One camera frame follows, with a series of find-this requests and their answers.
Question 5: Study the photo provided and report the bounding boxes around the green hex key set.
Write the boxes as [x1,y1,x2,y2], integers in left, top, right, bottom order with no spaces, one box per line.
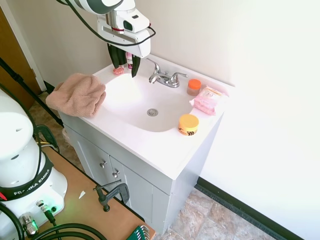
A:
[126,224,151,240]

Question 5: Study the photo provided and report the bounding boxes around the chrome two-handle faucet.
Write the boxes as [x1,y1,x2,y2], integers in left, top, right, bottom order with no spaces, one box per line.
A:
[146,57,189,89]

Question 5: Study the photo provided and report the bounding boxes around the jar with yellow lid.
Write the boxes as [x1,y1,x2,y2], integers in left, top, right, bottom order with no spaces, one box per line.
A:
[178,114,200,137]

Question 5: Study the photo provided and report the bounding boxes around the grey vanity cabinet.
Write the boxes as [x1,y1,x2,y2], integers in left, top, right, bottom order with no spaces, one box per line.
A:
[59,111,224,235]

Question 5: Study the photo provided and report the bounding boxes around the pink wipes package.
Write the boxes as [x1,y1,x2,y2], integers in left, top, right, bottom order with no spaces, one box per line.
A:
[189,85,230,117]

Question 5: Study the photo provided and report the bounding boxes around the white vanity sink top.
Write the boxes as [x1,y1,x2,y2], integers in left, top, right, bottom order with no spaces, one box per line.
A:
[58,53,236,181]

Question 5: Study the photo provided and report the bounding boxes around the brown wooden door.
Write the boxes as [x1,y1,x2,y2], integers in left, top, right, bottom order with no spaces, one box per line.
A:
[0,6,42,111]

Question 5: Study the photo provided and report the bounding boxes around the thick black base cable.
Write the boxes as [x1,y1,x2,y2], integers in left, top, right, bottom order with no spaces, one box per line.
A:
[0,201,105,240]

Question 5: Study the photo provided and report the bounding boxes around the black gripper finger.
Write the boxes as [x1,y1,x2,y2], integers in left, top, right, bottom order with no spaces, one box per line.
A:
[130,55,142,79]
[107,42,119,69]

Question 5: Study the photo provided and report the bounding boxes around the black baseboard strip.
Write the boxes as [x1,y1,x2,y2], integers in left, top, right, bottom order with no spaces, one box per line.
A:
[194,176,305,240]

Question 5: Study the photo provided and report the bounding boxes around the tan pink towel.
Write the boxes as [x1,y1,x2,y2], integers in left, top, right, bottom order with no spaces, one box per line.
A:
[45,72,107,119]

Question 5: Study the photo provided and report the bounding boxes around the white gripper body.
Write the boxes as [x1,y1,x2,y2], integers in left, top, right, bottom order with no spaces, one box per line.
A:
[96,15,152,59]

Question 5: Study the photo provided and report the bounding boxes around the black C-clamp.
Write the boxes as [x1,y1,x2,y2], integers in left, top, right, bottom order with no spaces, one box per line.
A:
[92,178,131,213]

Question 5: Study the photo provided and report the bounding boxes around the brown jar with orange lid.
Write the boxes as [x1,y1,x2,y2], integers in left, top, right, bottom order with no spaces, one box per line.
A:
[186,78,202,97]

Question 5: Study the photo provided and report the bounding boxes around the wrist camera with red mount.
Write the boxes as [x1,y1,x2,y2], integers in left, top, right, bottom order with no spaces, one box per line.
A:
[115,8,151,34]

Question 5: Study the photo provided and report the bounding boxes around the pink deodorant bottle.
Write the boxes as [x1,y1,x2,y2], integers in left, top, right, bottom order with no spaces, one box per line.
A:
[125,51,135,71]

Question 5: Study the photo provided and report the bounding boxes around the black tripod leg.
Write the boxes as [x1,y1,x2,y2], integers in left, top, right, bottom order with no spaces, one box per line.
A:
[0,56,64,126]

